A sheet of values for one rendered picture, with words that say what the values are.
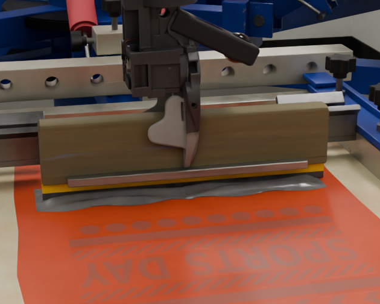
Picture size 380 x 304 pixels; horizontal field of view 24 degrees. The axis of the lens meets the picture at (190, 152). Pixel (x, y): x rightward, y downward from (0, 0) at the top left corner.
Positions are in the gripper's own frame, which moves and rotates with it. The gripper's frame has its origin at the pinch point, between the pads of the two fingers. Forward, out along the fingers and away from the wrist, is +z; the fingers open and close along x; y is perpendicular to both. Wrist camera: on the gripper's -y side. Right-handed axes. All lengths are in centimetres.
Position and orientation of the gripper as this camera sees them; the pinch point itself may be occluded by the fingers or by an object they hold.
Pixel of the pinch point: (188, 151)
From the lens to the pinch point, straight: 108.1
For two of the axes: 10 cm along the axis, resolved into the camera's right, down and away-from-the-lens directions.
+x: 2.2, 3.4, -9.1
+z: 0.2, 9.3, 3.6
